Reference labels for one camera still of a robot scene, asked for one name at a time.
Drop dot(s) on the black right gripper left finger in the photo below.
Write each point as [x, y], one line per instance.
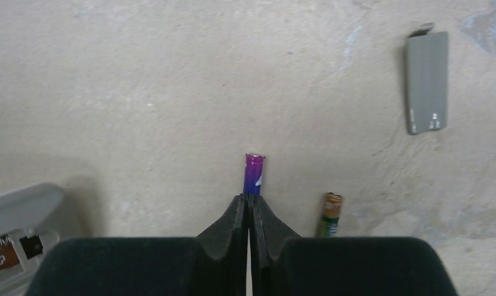
[211, 263]

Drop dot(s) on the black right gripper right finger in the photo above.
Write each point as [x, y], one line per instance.
[284, 263]

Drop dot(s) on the black gold AAA battery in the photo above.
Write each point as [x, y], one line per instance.
[331, 211]

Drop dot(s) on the purple AAA battery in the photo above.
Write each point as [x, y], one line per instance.
[254, 165]

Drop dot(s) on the white remote control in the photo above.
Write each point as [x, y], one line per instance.
[29, 227]

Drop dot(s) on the grey battery cover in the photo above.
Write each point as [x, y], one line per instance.
[427, 80]

